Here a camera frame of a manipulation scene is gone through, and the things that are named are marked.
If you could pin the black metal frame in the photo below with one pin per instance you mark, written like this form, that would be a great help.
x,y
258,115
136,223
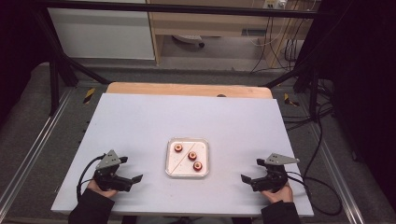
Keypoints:
x,y
174,8

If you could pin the white chair base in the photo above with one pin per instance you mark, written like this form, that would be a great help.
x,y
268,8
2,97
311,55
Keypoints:
x,y
188,39

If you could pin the thin wooden skewer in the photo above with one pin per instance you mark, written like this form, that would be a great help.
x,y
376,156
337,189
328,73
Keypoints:
x,y
182,158

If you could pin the person's right hand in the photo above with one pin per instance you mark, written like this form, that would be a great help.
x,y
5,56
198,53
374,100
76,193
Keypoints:
x,y
280,196

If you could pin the square metal tray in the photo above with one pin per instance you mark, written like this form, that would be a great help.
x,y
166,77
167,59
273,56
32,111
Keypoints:
x,y
186,168

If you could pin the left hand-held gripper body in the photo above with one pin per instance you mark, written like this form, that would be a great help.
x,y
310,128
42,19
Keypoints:
x,y
107,177

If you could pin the wooden desk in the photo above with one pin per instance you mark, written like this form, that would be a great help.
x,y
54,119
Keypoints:
x,y
218,21

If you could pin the aluminium floor rail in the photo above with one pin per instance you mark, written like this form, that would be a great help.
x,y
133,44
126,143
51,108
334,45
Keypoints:
x,y
337,177
34,146

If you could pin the white power strip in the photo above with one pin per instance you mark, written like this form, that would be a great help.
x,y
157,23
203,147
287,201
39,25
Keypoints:
x,y
274,3

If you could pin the person's left hand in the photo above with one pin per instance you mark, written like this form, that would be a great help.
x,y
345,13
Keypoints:
x,y
102,192

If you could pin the white cabinet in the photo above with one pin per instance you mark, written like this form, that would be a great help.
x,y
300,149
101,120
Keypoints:
x,y
102,34

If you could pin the black curtain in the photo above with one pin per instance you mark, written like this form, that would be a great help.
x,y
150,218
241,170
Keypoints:
x,y
364,77

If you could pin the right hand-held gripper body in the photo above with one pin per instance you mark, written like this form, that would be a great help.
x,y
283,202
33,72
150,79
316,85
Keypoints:
x,y
274,180

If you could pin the wooden board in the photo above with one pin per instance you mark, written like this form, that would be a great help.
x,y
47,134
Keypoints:
x,y
186,90

